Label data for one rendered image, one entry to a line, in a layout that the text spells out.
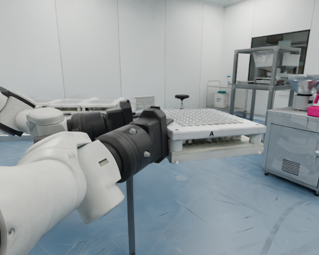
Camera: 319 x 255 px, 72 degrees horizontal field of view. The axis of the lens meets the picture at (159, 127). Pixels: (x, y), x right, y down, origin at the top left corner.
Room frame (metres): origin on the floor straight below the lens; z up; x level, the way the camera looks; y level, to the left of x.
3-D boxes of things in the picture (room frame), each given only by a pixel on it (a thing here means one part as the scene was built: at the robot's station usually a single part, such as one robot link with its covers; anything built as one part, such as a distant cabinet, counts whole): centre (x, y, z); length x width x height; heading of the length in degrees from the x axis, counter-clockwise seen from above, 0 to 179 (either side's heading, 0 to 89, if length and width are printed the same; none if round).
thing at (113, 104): (1.72, 0.45, 0.92); 0.25 x 0.24 x 0.02; 90
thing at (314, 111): (2.01, -1.49, 0.80); 0.16 x 0.12 x 0.09; 33
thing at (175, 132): (0.59, -0.11, 1.03); 0.25 x 0.24 x 0.02; 18
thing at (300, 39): (5.28, -2.65, 1.43); 1.32 x 0.01 x 1.11; 33
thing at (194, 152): (0.59, -0.10, 0.98); 0.24 x 0.24 x 0.02; 18
